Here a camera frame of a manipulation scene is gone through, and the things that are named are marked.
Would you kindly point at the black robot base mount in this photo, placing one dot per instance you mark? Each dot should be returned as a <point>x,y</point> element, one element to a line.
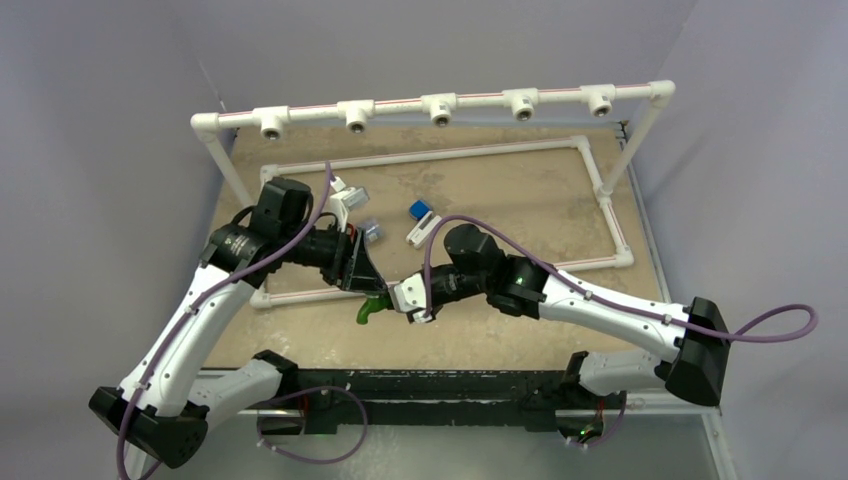
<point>569,425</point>

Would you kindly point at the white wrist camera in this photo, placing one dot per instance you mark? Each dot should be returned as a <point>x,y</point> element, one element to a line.
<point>343,200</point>
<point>409,298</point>

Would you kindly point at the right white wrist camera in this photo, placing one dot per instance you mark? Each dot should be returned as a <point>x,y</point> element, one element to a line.
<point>409,298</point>

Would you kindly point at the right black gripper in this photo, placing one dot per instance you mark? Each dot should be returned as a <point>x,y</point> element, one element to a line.
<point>432,301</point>

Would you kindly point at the white pvc pipe frame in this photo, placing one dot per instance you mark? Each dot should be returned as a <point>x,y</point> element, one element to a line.
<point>440,109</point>

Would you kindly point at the green water faucet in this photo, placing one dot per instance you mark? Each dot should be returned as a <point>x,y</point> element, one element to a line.
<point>373,305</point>

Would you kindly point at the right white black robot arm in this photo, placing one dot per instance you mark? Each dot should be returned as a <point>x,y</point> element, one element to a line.
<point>680,348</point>

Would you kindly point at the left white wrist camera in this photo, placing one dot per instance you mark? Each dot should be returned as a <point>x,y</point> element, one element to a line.
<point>343,200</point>

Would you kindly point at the aluminium table frame rail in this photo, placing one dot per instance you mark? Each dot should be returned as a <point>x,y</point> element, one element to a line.
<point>662,401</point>

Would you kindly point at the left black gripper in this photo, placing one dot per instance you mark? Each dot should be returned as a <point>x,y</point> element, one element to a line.
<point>351,271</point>

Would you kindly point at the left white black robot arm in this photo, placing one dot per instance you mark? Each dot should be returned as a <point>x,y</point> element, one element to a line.
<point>160,407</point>

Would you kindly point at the white faucet with blue handle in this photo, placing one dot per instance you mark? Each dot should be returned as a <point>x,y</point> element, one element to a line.
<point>426,220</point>

